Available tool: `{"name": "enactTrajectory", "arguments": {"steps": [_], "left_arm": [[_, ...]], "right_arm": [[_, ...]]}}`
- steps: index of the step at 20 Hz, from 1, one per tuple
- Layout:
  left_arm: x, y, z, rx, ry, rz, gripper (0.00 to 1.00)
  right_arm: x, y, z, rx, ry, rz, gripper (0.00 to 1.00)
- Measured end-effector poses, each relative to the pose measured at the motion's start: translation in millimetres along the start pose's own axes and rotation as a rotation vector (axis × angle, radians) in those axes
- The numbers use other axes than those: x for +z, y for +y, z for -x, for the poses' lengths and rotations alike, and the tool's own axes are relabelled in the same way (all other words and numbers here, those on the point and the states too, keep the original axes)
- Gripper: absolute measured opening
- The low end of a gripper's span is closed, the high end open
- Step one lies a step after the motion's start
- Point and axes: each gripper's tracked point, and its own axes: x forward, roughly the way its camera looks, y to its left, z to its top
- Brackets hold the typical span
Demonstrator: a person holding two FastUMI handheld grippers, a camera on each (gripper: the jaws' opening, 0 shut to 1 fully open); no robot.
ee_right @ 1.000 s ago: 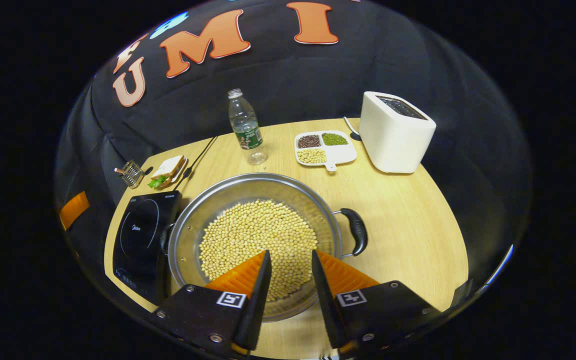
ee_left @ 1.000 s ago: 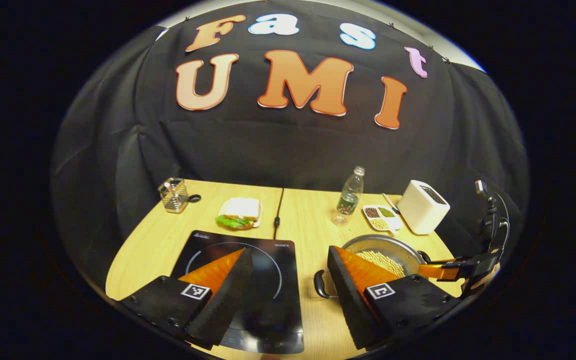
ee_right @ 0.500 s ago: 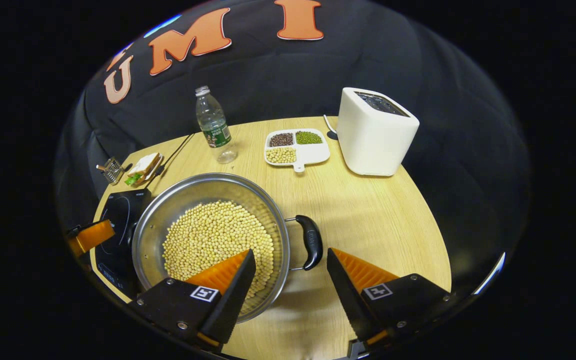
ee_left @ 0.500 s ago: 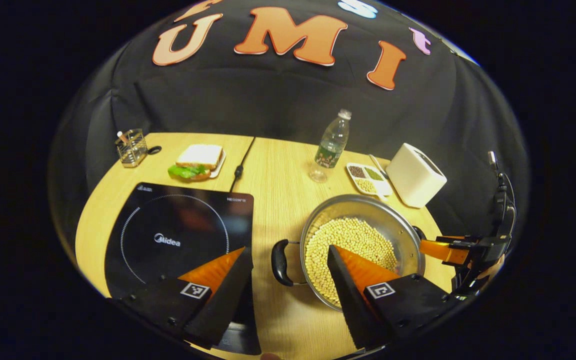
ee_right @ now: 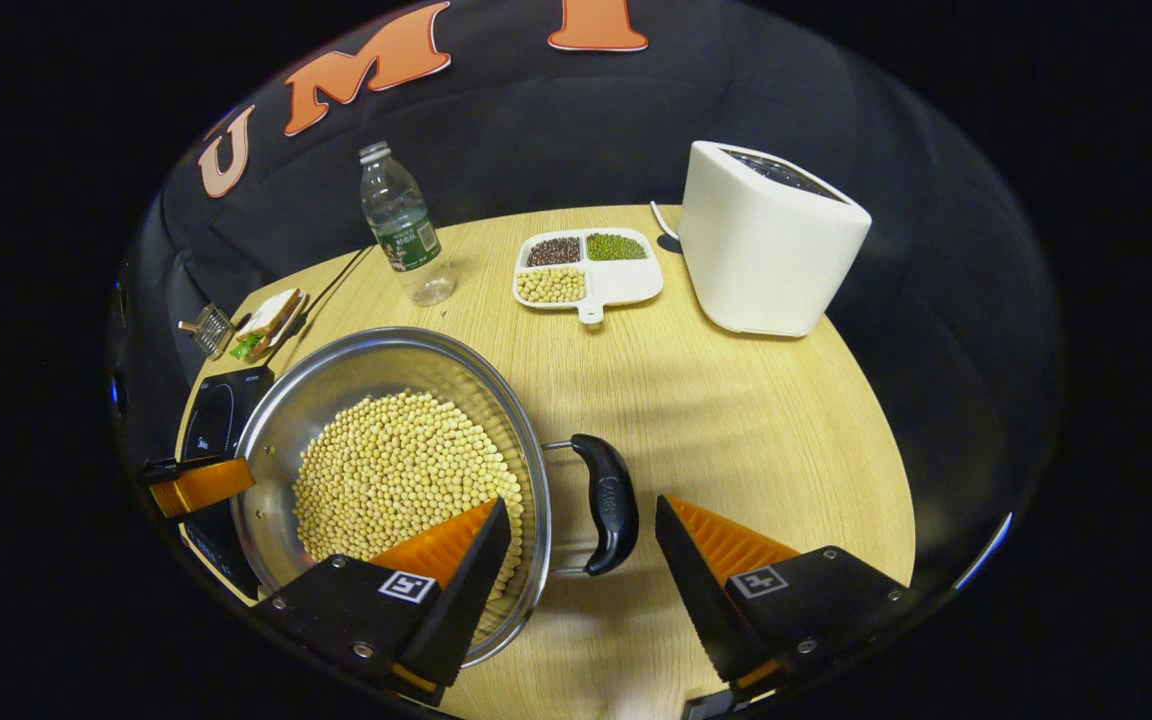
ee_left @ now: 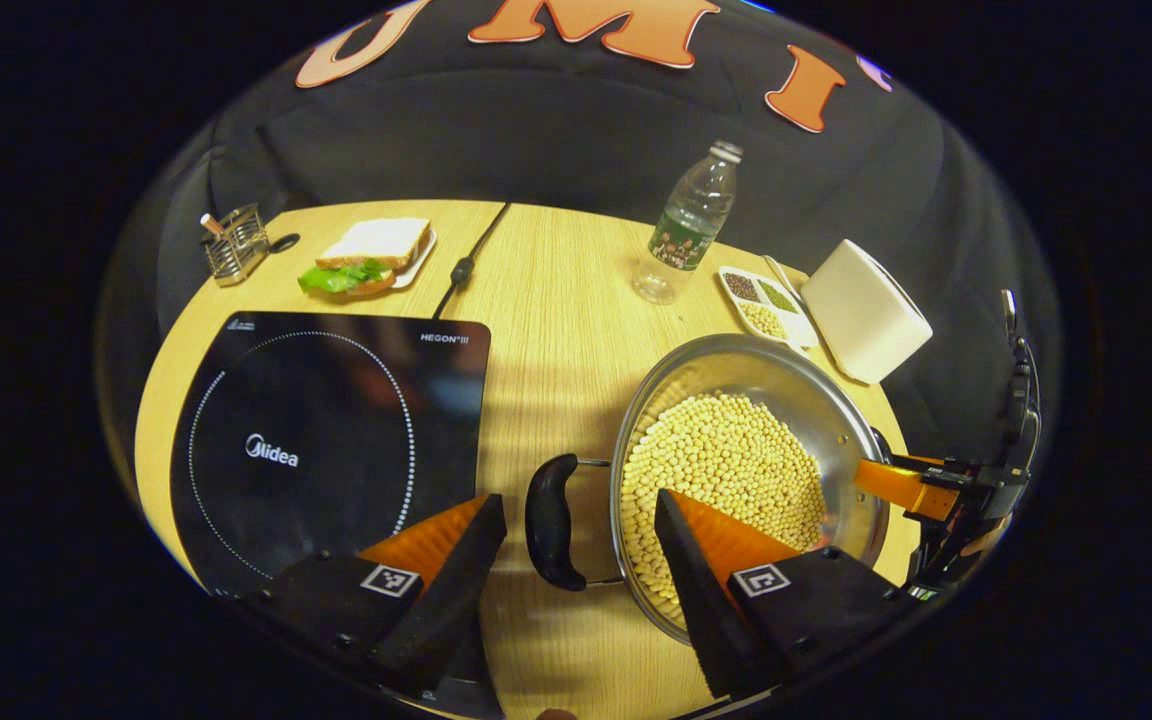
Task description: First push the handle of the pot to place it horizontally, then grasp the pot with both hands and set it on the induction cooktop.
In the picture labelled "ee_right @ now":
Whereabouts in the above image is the thin black cable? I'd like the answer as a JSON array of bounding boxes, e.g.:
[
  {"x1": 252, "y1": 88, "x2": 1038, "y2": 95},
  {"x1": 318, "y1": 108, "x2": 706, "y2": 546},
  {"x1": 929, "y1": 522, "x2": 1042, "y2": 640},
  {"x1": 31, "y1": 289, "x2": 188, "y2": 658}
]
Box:
[{"x1": 281, "y1": 245, "x2": 377, "y2": 346}]

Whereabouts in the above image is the pile of green mung beans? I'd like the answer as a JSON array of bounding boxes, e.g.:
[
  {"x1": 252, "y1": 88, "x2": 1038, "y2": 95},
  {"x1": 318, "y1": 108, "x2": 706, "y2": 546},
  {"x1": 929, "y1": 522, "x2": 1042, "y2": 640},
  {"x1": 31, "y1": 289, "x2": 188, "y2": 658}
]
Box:
[{"x1": 586, "y1": 233, "x2": 649, "y2": 263}]

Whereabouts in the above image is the toaster power cord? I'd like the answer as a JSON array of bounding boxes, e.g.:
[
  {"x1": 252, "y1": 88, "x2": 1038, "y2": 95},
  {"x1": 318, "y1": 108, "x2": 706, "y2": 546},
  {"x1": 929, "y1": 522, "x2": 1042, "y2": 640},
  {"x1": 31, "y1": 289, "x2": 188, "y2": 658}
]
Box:
[{"x1": 649, "y1": 200, "x2": 683, "y2": 254}]

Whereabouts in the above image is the black backdrop cloth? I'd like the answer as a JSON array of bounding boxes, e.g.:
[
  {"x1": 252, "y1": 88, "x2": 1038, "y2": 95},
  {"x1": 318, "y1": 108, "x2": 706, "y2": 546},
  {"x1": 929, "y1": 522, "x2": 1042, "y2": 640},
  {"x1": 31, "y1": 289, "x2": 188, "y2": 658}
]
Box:
[{"x1": 108, "y1": 0, "x2": 1065, "y2": 601}]

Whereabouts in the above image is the white divided dish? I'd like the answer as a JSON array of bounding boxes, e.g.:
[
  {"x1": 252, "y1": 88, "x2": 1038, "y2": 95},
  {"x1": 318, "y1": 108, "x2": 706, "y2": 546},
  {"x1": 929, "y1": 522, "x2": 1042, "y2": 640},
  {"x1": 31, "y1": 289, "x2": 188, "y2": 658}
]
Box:
[{"x1": 512, "y1": 228, "x2": 665, "y2": 326}]

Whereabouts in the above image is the pile of dark red beans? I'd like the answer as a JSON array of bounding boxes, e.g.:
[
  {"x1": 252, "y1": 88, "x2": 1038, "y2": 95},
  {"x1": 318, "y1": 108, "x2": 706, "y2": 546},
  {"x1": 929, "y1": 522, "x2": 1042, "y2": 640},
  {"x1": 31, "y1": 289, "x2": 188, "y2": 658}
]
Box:
[{"x1": 526, "y1": 236, "x2": 583, "y2": 268}]

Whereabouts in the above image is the small soybean portion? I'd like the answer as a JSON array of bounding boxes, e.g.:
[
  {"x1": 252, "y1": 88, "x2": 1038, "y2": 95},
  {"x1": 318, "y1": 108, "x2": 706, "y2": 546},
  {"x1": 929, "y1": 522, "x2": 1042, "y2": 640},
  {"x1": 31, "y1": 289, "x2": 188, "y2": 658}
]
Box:
[{"x1": 516, "y1": 266, "x2": 588, "y2": 305}]

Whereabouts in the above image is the pile of soybeans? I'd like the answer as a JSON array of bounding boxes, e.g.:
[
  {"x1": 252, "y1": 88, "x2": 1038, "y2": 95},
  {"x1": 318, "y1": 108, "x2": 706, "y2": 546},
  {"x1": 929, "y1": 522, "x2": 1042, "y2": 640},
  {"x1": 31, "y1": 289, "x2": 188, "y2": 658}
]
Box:
[{"x1": 292, "y1": 390, "x2": 527, "y2": 601}]

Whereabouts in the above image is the stainless steel pot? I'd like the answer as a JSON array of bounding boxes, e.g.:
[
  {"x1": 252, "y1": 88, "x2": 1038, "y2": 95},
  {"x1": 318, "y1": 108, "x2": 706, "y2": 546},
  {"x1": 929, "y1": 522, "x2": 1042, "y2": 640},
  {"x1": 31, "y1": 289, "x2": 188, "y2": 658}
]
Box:
[{"x1": 232, "y1": 326, "x2": 641, "y2": 669}]

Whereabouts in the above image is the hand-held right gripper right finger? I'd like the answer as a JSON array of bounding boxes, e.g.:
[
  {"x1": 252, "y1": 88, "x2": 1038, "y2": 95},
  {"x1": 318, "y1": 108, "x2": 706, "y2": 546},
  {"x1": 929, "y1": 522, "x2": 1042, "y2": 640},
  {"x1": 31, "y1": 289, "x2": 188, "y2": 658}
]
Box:
[{"x1": 654, "y1": 494, "x2": 911, "y2": 689}]

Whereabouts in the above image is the white toaster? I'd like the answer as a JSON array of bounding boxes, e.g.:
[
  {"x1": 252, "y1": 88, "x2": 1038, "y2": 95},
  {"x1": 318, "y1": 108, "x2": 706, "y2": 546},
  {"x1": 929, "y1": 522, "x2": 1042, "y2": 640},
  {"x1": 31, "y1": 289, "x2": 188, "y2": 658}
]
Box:
[{"x1": 678, "y1": 140, "x2": 874, "y2": 338}]

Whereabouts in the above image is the clear plastic water bottle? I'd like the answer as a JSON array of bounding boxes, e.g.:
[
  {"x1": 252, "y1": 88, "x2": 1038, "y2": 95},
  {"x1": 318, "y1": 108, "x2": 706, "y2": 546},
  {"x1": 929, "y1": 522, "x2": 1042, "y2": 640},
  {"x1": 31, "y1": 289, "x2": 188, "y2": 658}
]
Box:
[{"x1": 358, "y1": 140, "x2": 457, "y2": 307}]

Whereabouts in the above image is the black induction cooktop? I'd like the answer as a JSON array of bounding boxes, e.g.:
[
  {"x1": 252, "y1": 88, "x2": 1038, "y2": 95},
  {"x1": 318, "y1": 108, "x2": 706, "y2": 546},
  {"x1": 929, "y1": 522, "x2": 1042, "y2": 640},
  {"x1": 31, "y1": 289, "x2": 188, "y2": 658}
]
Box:
[{"x1": 174, "y1": 365, "x2": 277, "y2": 601}]

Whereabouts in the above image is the sandwich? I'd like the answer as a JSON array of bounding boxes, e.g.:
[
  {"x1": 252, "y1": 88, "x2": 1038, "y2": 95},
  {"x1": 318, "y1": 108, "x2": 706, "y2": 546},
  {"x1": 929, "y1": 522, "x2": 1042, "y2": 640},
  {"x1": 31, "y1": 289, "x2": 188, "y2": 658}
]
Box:
[{"x1": 231, "y1": 288, "x2": 309, "y2": 363}]

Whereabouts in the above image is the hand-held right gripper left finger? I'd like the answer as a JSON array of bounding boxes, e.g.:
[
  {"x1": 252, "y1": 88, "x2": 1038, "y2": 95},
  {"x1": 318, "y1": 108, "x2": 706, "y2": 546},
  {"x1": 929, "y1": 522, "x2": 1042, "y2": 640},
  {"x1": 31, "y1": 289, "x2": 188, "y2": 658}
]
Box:
[{"x1": 254, "y1": 497, "x2": 514, "y2": 709}]

